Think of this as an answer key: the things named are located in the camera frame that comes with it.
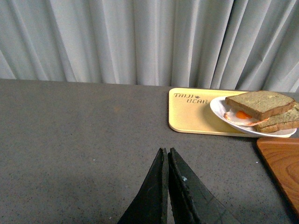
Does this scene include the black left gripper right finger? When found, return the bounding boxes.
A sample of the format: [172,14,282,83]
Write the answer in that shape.
[168,148,240,224]

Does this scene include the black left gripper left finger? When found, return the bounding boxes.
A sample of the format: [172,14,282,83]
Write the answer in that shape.
[118,148,169,224]

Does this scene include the white round plate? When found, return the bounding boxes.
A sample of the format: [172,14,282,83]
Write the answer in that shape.
[210,96,297,138]

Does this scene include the bread slice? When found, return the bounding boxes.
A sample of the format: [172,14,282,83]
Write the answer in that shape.
[225,91,296,120]
[254,102,299,133]

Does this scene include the yellow bear tray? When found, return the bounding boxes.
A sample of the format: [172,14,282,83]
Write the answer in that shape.
[168,87,296,138]

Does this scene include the fried egg toy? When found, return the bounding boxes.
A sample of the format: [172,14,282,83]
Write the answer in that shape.
[223,108,269,126]

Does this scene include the brown wooden tray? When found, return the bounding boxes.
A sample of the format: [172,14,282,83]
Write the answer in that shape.
[256,137,299,215]

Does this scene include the grey curtain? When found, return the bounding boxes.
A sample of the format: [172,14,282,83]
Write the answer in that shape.
[0,0,299,92]

